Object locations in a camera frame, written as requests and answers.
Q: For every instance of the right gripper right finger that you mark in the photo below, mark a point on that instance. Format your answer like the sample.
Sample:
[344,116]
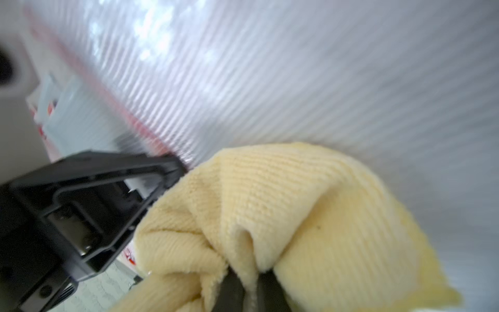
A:
[270,294]

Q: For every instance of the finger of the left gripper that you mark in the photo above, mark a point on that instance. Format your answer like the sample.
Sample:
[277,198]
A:
[31,275]

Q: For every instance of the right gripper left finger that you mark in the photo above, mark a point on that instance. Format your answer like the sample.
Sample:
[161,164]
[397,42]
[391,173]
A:
[231,294]

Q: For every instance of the mesh document bag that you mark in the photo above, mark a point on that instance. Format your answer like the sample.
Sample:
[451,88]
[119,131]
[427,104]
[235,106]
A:
[410,88]
[78,121]

